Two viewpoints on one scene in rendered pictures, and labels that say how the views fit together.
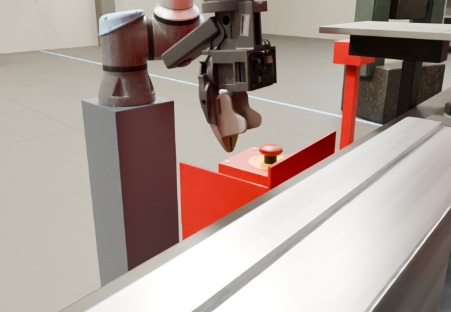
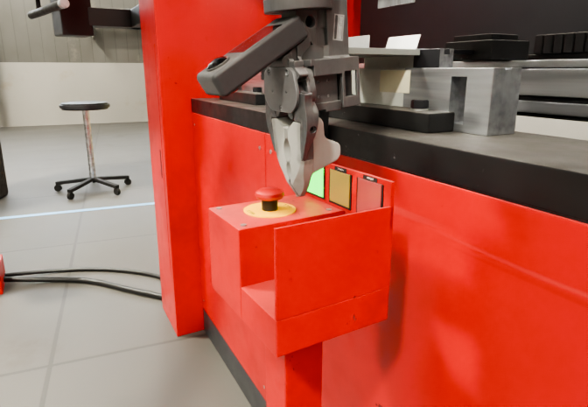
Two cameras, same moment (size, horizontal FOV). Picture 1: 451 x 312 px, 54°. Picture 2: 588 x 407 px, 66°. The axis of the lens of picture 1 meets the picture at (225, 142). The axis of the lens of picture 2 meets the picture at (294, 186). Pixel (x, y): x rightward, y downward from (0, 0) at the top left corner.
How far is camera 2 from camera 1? 0.64 m
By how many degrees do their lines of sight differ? 65
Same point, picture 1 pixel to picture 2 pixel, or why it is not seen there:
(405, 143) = not seen: outside the picture
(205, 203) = (316, 267)
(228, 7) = (330, 3)
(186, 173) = (287, 240)
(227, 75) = (321, 91)
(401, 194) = not seen: outside the picture
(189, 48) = (267, 60)
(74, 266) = not seen: outside the picture
